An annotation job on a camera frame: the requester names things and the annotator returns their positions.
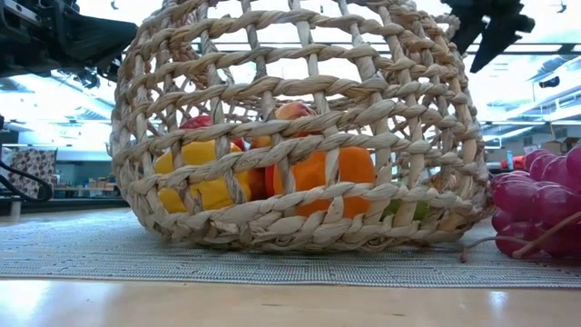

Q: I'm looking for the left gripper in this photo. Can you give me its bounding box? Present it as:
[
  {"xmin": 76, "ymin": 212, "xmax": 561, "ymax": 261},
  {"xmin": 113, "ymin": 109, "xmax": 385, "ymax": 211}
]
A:
[{"xmin": 0, "ymin": 0, "xmax": 139, "ymax": 82}]

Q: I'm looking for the dark red round fruit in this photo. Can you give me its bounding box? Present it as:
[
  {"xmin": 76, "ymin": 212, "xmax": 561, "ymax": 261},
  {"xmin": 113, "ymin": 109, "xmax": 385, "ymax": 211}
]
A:
[{"xmin": 180, "ymin": 114, "xmax": 247, "ymax": 152}]

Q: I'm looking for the purple grape bunch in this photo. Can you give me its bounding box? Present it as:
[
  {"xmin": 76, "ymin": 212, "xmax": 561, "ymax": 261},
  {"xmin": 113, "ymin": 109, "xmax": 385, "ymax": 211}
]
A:
[{"xmin": 458, "ymin": 144, "xmax": 581, "ymax": 264}]

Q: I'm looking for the orange bell pepper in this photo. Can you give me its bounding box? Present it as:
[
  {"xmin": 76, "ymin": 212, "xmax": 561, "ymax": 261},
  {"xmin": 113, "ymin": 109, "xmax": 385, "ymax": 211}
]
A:
[{"xmin": 271, "ymin": 145, "xmax": 378, "ymax": 220}]

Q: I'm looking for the woven straw basket with handles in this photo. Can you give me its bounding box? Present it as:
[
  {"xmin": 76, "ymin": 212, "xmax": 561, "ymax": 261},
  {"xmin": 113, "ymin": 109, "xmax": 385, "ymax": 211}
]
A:
[{"xmin": 110, "ymin": 0, "xmax": 491, "ymax": 253}]

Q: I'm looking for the green long vegetable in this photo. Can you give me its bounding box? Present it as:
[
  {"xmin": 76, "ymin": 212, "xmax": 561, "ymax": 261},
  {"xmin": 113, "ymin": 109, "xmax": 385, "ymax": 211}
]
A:
[{"xmin": 382, "ymin": 198, "xmax": 431, "ymax": 223}]

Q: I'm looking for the black ceiling light fixture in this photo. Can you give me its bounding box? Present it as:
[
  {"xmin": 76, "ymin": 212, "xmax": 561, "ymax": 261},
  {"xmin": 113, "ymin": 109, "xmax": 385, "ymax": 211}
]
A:
[{"xmin": 74, "ymin": 67, "xmax": 102, "ymax": 90}]

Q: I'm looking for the brown cardboard box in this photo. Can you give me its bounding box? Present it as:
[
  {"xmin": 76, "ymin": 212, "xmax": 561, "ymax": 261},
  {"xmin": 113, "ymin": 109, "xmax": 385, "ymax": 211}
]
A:
[{"xmin": 539, "ymin": 138, "xmax": 569, "ymax": 155}]

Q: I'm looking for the cluttered background workbench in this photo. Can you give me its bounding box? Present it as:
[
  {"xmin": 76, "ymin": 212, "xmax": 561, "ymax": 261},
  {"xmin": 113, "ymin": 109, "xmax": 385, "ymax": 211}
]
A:
[{"xmin": 53, "ymin": 175, "xmax": 120, "ymax": 199}]

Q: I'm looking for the red background object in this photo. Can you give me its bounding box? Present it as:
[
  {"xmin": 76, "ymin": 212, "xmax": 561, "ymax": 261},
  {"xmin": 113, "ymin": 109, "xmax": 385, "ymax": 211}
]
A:
[{"xmin": 498, "ymin": 155, "xmax": 527, "ymax": 172}]

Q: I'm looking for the brown patterned box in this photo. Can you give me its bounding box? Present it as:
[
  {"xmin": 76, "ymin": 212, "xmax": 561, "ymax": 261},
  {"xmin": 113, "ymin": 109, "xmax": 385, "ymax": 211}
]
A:
[{"xmin": 7, "ymin": 148, "xmax": 58, "ymax": 199}]

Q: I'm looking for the grey woven placemat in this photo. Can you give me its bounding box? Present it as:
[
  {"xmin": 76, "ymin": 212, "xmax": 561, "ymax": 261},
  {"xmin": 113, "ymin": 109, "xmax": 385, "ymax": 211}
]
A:
[{"xmin": 0, "ymin": 207, "xmax": 581, "ymax": 290}]

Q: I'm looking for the black looped cable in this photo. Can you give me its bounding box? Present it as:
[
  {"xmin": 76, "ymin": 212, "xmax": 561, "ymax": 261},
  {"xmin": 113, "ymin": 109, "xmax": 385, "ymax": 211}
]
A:
[{"xmin": 0, "ymin": 160, "xmax": 54, "ymax": 203}]

